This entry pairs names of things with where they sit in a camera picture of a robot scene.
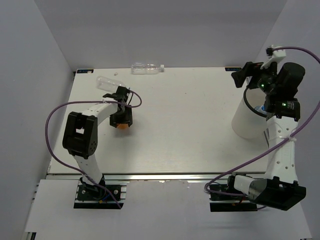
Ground black logo sticker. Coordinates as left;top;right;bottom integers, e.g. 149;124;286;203
76;69;94;74
224;67;242;72

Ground orange juice bottle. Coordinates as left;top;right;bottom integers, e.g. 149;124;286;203
116;123;129;130

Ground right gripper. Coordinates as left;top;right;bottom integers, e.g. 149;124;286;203
229;58;278;96

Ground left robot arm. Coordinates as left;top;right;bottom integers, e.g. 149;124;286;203
62;86;133;200

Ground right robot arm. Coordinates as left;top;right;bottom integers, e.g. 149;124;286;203
225;62;307;211

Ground clear bottle at back wall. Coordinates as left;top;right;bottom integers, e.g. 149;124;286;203
131;63;165;75

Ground white bin black rim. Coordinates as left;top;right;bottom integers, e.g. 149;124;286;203
231;88;267;140

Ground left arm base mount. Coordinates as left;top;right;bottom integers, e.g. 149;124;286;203
73;177;127;210

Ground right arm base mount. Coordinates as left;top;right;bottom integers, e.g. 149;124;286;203
208;173;258;213

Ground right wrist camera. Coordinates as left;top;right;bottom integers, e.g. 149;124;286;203
260;45;287;70

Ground clear bottle near left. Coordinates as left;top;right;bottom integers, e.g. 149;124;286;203
95;76;127;93

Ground aluminium table rail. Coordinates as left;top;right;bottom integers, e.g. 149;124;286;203
45;172;264;182

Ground black logo sticker left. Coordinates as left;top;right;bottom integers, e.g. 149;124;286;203
76;69;94;74

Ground blue label bottle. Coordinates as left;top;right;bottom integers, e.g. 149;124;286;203
254;105;267;115

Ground black logo sticker right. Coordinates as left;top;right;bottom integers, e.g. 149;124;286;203
224;67;242;72

